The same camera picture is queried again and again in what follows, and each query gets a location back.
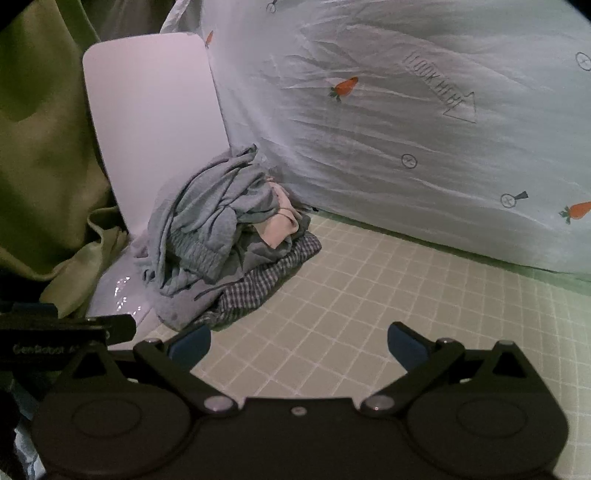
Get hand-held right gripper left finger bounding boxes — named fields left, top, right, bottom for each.
left=60, top=323, right=238, bottom=418

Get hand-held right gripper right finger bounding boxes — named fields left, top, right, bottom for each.
left=359, top=322, right=539, bottom=418

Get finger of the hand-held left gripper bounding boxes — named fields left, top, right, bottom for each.
left=87, top=314, right=137, bottom=346

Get grey pants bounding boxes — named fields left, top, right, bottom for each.
left=148, top=143, right=282, bottom=296

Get pile of crumpled clothes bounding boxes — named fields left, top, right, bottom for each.
left=131, top=222, right=259, bottom=331

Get plaid garment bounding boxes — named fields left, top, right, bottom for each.
left=203, top=231, right=323, bottom=330

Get beige garment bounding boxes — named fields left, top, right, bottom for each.
left=256, top=180, right=303, bottom=248

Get dark grey garment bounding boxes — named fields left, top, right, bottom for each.
left=245, top=205, right=319, bottom=264

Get green curtain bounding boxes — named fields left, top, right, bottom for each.
left=0, top=0, right=185, bottom=320

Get carrot print quilt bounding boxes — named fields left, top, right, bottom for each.
left=159, top=0, right=591, bottom=283

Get white chair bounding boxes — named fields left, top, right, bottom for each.
left=82, top=32, right=232, bottom=344

